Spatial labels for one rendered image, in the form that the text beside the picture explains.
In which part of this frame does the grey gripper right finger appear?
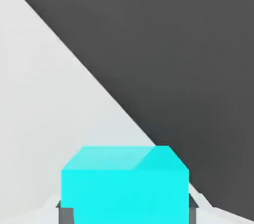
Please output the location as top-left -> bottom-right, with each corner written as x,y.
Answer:
188,183 -> 254,224

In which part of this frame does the small cyan cube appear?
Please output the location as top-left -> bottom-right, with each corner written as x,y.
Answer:
61,145 -> 190,224

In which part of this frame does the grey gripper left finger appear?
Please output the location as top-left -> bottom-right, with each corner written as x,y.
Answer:
25,194 -> 75,224

